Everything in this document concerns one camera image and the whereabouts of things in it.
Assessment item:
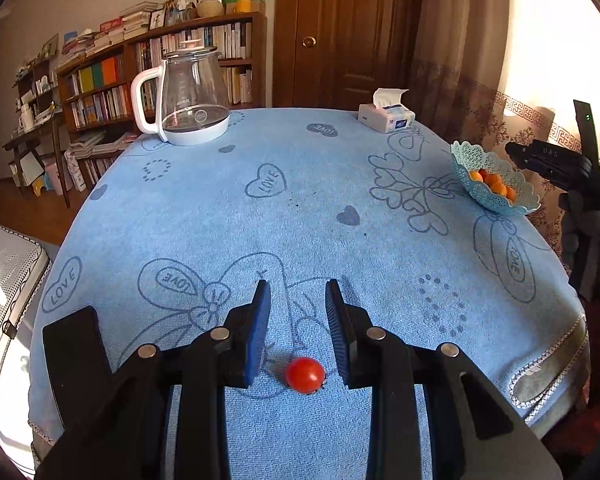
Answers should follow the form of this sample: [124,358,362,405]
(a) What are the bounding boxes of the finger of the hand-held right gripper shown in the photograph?
[505,141,536,167]

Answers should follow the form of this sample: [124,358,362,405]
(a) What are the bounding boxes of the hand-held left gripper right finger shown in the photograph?
[325,279,563,480]

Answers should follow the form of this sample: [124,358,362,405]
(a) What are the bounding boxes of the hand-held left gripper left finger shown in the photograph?
[34,279,272,480]

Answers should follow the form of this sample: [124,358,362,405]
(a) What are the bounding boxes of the small cherry tomato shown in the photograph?
[285,356,327,394]

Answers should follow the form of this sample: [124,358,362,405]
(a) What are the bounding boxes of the blue lace plastic basket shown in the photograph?
[450,140,542,217]

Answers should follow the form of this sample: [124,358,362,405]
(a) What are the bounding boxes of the brown patterned curtain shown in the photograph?
[407,0,600,261]

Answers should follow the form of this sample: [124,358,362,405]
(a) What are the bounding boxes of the white tissue pack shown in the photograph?
[357,88,415,134]

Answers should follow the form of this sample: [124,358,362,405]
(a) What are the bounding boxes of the blue printed towel cloth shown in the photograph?
[27,106,591,480]

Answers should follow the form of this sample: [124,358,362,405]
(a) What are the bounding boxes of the brown wooden door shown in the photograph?
[272,0,426,111]

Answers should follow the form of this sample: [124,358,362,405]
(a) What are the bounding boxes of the pile of magazines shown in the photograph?
[69,130,138,161]

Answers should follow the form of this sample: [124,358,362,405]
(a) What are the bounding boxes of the white patterned mattress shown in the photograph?
[0,219,53,461]

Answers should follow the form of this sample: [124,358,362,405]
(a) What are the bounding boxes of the pink bin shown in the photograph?
[44,160,66,195]

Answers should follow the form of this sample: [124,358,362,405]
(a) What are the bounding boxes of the wooden bookshelf with books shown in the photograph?
[55,11,268,191]

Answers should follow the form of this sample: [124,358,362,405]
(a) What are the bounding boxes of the dark wooden side desk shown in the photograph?
[2,115,73,208]

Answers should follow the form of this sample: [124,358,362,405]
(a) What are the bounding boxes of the small wooden shelf unit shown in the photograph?
[14,57,61,133]

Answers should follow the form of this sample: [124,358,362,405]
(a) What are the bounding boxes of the stacks of books atop bookshelf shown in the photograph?
[57,1,166,58]

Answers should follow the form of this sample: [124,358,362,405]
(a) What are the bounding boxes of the glass kettle white handle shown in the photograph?
[130,40,231,147]

